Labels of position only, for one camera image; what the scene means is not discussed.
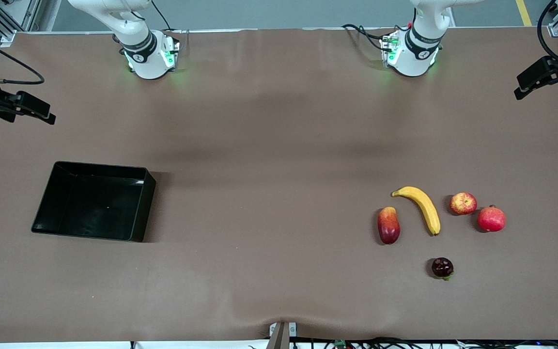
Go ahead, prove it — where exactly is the red yellow apple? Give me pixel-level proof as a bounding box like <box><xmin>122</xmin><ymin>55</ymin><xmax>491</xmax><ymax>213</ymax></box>
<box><xmin>449</xmin><ymin>192</ymin><xmax>478</xmax><ymax>215</ymax></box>

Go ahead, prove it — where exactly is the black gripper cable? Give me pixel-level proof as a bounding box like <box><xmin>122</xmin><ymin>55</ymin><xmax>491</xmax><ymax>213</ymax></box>
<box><xmin>0</xmin><ymin>30</ymin><xmax>46</xmax><ymax>85</ymax></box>
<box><xmin>537</xmin><ymin>0</ymin><xmax>558</xmax><ymax>71</ymax></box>

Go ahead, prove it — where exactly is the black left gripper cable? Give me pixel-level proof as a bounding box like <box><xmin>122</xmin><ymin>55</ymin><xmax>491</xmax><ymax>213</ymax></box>
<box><xmin>537</xmin><ymin>0</ymin><xmax>558</xmax><ymax>71</ymax></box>

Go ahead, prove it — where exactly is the dark purple mangosteen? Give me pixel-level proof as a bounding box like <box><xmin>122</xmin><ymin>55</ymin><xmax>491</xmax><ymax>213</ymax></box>
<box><xmin>431</xmin><ymin>257</ymin><xmax>455</xmax><ymax>281</ymax></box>

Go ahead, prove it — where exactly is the black arm base cable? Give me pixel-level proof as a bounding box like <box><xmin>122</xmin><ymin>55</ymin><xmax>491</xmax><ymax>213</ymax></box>
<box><xmin>151</xmin><ymin>0</ymin><xmax>183</xmax><ymax>47</ymax></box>
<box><xmin>341</xmin><ymin>23</ymin><xmax>408</xmax><ymax>51</ymax></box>

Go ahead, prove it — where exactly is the red yellow mango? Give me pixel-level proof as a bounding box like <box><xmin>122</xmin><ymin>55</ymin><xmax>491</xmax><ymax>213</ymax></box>
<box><xmin>377</xmin><ymin>206</ymin><xmax>401</xmax><ymax>245</ymax></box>

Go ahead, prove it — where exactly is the black plastic box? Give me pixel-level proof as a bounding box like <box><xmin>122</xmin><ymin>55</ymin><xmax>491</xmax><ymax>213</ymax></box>
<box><xmin>31</xmin><ymin>161</ymin><xmax>157</xmax><ymax>243</ymax></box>

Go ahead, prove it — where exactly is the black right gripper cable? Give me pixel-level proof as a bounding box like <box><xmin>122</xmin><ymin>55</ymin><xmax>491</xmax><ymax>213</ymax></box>
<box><xmin>0</xmin><ymin>30</ymin><xmax>46</xmax><ymax>85</ymax></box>

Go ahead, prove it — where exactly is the black right arm base cable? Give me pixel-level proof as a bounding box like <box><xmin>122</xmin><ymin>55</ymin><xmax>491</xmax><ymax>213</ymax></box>
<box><xmin>151</xmin><ymin>0</ymin><xmax>183</xmax><ymax>47</ymax></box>

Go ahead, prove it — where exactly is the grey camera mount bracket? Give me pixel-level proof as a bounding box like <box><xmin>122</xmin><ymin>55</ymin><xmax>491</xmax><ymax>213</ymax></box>
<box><xmin>267</xmin><ymin>321</ymin><xmax>298</xmax><ymax>349</ymax></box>

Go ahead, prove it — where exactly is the yellow banana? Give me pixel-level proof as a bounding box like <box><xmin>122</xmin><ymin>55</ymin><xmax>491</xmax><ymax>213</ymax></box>
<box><xmin>391</xmin><ymin>186</ymin><xmax>441</xmax><ymax>237</ymax></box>

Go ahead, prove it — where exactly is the black left arm base cable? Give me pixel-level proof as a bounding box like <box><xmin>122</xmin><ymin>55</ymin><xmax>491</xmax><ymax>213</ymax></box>
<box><xmin>341</xmin><ymin>23</ymin><xmax>408</xmax><ymax>51</ymax></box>

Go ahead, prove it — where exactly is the red pomegranate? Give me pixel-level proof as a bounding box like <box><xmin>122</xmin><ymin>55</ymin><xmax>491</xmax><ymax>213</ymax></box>
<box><xmin>477</xmin><ymin>205</ymin><xmax>507</xmax><ymax>233</ymax></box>

